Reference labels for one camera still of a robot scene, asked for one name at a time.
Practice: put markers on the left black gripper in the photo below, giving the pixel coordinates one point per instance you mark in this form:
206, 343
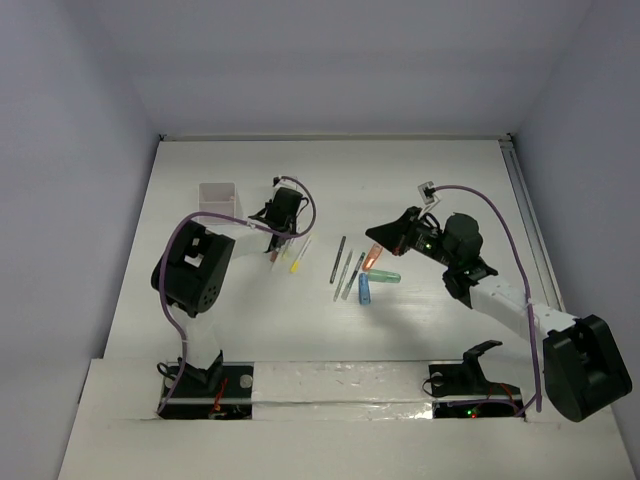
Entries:
275, 220

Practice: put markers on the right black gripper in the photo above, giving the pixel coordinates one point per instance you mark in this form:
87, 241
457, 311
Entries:
397, 235

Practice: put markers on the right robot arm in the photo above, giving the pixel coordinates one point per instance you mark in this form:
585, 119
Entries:
576, 361

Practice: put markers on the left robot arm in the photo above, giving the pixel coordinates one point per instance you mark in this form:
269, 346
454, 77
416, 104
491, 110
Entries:
191, 271

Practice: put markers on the orange translucent eraser case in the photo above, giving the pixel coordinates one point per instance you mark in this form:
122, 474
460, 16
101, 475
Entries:
372, 256

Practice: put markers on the green dark pen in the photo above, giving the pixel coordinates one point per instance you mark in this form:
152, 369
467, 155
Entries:
353, 276

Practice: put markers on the green translucent eraser case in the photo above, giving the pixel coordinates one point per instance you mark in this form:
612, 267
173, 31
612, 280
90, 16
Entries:
382, 276

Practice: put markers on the clear silver pen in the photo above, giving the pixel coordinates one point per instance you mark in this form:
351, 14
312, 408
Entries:
343, 274

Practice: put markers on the dark grey pen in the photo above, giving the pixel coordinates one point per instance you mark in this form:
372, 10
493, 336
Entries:
337, 259

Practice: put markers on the blue translucent eraser case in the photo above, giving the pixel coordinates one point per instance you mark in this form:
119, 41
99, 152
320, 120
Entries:
364, 295

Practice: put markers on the white pen yellow tip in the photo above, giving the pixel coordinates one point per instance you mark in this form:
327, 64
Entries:
296, 263

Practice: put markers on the translucent pink pen holder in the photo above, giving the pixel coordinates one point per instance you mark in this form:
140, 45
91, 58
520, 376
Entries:
214, 198

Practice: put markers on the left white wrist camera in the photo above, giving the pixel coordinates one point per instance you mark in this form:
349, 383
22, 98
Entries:
281, 182

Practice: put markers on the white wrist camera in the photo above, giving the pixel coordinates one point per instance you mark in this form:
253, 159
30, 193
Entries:
281, 182
429, 195

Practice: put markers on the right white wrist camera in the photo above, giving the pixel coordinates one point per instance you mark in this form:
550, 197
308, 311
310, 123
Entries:
429, 195

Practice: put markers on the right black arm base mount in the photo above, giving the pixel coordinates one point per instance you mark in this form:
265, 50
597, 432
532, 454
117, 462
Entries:
460, 390

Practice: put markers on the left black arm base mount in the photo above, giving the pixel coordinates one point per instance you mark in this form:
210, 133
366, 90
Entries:
221, 392

